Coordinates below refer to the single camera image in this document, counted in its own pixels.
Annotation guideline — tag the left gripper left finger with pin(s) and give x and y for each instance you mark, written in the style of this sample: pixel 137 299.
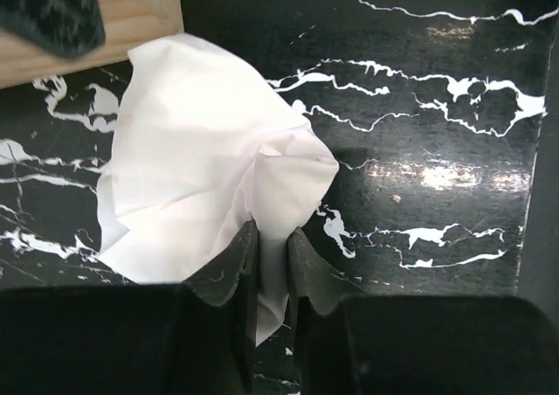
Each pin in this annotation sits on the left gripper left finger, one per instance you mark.
pixel 193 337

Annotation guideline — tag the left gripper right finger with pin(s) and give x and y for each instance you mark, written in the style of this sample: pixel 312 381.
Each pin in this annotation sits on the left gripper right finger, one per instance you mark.
pixel 347 341

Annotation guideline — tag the white underwear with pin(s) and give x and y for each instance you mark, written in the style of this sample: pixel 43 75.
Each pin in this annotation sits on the white underwear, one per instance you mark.
pixel 203 145

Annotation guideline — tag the wooden compartment tray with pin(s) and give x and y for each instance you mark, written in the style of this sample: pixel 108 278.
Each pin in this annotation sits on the wooden compartment tray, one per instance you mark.
pixel 127 24

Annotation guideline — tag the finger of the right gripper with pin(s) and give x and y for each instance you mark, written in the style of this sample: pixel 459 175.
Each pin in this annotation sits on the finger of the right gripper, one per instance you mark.
pixel 68 29

